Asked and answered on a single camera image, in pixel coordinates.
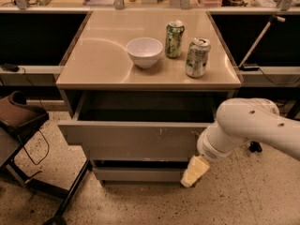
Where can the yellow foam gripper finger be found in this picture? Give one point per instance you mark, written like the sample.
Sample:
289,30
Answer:
196,168

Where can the grey top drawer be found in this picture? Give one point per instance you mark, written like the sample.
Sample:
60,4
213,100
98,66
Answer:
150,126

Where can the grey drawer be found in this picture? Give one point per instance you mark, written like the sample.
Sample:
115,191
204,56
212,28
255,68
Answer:
150,126
139,171

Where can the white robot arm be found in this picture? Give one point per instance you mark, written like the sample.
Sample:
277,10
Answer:
240,121

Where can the grey lower drawer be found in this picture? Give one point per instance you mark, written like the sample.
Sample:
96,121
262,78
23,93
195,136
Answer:
139,171

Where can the grey drawer cabinet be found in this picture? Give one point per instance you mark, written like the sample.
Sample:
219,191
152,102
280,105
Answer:
140,86

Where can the crushed white green can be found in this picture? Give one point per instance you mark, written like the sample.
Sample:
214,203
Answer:
197,57

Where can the white stick with stand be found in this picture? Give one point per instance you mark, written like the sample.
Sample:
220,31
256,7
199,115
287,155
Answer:
272,20

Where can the white bowl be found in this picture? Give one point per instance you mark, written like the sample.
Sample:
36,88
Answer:
144,52

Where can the green soda can upright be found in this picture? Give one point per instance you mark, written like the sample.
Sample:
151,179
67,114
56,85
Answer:
174,33

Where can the brown padded chair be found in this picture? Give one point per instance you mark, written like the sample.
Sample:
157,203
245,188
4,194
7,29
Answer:
19,122

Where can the black device on ledge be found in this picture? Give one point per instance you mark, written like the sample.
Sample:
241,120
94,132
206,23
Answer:
10,67

